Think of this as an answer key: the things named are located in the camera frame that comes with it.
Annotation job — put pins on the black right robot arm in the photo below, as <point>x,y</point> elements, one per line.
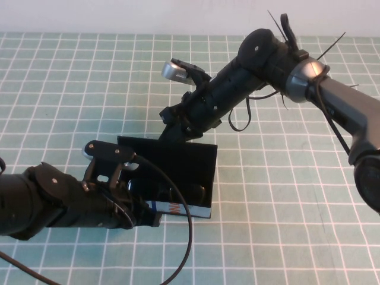
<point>237,80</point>

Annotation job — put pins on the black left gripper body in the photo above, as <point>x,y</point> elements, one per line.
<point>147,219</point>

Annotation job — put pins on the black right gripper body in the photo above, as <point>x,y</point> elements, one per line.
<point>181,118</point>

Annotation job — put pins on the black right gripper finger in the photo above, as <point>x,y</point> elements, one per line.
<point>191,138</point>
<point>169,132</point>

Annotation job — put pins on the black glasses case printed side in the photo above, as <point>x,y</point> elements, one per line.
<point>190,160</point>

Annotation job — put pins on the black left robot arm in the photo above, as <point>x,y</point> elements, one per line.
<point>35,202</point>

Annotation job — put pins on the black framed glasses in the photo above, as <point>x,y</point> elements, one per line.
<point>196,193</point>

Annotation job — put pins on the black zip tie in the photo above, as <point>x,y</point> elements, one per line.
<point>331,47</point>
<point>277,25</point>

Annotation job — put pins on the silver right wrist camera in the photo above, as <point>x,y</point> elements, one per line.
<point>175,72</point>

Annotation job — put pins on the green white grid tablecloth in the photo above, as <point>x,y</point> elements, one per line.
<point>267,237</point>

